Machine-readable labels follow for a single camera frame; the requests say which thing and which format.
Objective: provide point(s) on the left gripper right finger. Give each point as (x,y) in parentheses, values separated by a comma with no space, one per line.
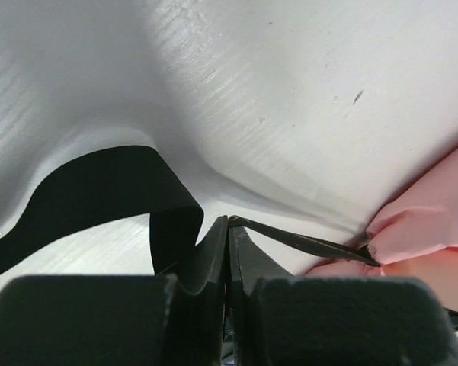
(283,319)

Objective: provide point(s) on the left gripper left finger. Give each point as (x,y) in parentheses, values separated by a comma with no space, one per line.
(175,318)

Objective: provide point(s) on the black ribbon gold lettering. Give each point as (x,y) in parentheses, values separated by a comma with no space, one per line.
(127,181)

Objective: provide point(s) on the pink wrapping paper sheet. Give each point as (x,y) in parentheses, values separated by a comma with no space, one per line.
(416,235)

